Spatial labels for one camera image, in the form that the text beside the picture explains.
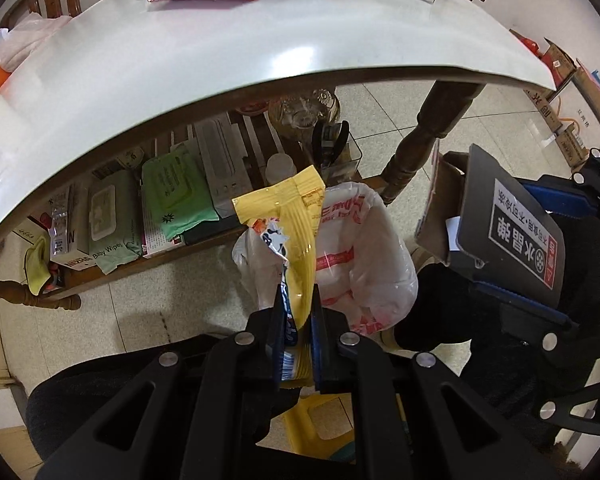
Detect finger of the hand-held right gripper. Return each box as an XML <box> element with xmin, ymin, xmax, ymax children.
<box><xmin>522</xmin><ymin>149</ymin><xmax>600</xmax><ymax>236</ymax></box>
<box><xmin>470</xmin><ymin>280</ymin><xmax>600</xmax><ymax>436</ymax></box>

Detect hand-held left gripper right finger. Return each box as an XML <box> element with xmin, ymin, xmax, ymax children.
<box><xmin>311</xmin><ymin>284</ymin><xmax>551</xmax><ymax>480</ymax></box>

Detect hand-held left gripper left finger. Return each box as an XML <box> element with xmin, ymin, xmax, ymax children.
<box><xmin>39</xmin><ymin>285</ymin><xmax>288</xmax><ymax>480</ymax></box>

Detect black packet white label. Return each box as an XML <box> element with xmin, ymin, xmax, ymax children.
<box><xmin>455</xmin><ymin>143</ymin><xmax>567</xmax><ymax>307</ymax></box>

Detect white plastic bag red print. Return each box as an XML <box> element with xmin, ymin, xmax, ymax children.
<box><xmin>231</xmin><ymin>182</ymin><xmax>419</xmax><ymax>336</ymax></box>

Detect yellow snack wrapper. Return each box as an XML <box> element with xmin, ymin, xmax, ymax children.
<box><xmin>231</xmin><ymin>164</ymin><xmax>327</xmax><ymax>390</ymax></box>

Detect printed cardboard box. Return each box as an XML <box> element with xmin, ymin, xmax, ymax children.
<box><xmin>522</xmin><ymin>87</ymin><xmax>568</xmax><ymax>133</ymax></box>

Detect yellow plastic stool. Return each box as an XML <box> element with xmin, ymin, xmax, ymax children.
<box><xmin>280</xmin><ymin>394</ymin><xmax>357</xmax><ymax>462</ymax></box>

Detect large cardboard box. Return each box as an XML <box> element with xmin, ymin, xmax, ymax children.
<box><xmin>572</xmin><ymin>60</ymin><xmax>600</xmax><ymax>147</ymax></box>

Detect brown cardboard piece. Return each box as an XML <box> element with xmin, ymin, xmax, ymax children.
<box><xmin>414</xmin><ymin>139</ymin><xmax>473</xmax><ymax>266</ymax></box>

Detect open brown cardboard box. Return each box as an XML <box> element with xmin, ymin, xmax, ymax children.
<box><xmin>539</xmin><ymin>37</ymin><xmax>578</xmax><ymax>92</ymax></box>

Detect white box red print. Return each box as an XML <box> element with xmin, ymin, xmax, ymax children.
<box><xmin>141</xmin><ymin>230</ymin><xmax>186</xmax><ymax>260</ymax></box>

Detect wooden table leg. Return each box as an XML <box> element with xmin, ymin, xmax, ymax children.
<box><xmin>0</xmin><ymin>271</ymin><xmax>82</xmax><ymax>312</ymax></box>
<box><xmin>380</xmin><ymin>80</ymin><xmax>486</xmax><ymax>206</ymax></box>

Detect bright green wet wipes pack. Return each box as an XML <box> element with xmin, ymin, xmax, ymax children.
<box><xmin>141</xmin><ymin>142</ymin><xmax>220</xmax><ymax>246</ymax></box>

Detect white plastic tray pack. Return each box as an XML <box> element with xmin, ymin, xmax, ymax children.
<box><xmin>195</xmin><ymin>115</ymin><xmax>253</xmax><ymax>218</ymax></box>

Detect clear plastic holder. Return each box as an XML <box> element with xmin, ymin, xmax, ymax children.
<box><xmin>320</xmin><ymin>139</ymin><xmax>363</xmax><ymax>183</ymax></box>

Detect wooden table shelf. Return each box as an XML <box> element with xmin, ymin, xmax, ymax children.
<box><xmin>27</xmin><ymin>110</ymin><xmax>396</xmax><ymax>302</ymax></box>

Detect grey-green baby wipes pack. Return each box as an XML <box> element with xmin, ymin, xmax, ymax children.
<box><xmin>87</xmin><ymin>170</ymin><xmax>143</xmax><ymax>275</ymax></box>

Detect clear glass jar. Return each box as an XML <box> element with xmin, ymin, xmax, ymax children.
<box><xmin>267</xmin><ymin>87</ymin><xmax>341</xmax><ymax>133</ymax></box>

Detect person's dark pants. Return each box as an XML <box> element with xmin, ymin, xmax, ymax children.
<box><xmin>26</xmin><ymin>210</ymin><xmax>600</xmax><ymax>461</ymax></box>

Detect silver foil packet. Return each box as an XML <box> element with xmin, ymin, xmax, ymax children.
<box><xmin>50</xmin><ymin>205</ymin><xmax>73</xmax><ymax>257</ymax></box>

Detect yellow-green cloth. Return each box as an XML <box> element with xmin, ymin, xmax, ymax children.
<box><xmin>24</xmin><ymin>235</ymin><xmax>51</xmax><ymax>296</ymax></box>

